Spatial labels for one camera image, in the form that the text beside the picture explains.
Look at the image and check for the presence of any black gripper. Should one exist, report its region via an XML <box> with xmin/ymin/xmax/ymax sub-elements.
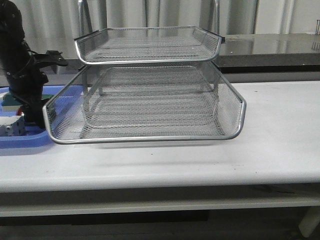
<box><xmin>4</xmin><ymin>49</ymin><xmax>68</xmax><ymax>129</ymax></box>

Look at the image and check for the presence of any silver mesh tray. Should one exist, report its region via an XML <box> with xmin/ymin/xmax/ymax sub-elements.
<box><xmin>74</xmin><ymin>26</ymin><xmax>224</xmax><ymax>65</ymax></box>
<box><xmin>43</xmin><ymin>61</ymin><xmax>247</xmax><ymax>144</ymax></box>

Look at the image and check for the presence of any red emergency push button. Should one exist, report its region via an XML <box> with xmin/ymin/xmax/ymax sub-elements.
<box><xmin>16</xmin><ymin>107</ymin><xmax>25</xmax><ymax>116</ymax></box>

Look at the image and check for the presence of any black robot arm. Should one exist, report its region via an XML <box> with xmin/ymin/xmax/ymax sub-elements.
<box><xmin>0</xmin><ymin>0</ymin><xmax>68</xmax><ymax>129</ymax></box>

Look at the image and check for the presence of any white electrical module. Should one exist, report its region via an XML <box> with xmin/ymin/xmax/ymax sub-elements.
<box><xmin>0</xmin><ymin>115</ymin><xmax>26</xmax><ymax>137</ymax></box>

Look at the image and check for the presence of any blue plastic tray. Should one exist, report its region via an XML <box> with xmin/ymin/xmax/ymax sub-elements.
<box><xmin>0</xmin><ymin>85</ymin><xmax>83</xmax><ymax>149</ymax></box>

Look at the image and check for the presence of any grey stone counter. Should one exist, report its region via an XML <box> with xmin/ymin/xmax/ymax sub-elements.
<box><xmin>42</xmin><ymin>33</ymin><xmax>320</xmax><ymax>75</ymax></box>

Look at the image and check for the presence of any green and beige switch block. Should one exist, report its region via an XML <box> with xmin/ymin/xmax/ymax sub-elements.
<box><xmin>1</xmin><ymin>92</ymin><xmax>55</xmax><ymax>112</ymax></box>

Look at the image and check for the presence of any silver metal rack frame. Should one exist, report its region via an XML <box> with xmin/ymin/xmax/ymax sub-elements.
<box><xmin>77</xmin><ymin>0</ymin><xmax>226</xmax><ymax>140</ymax></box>

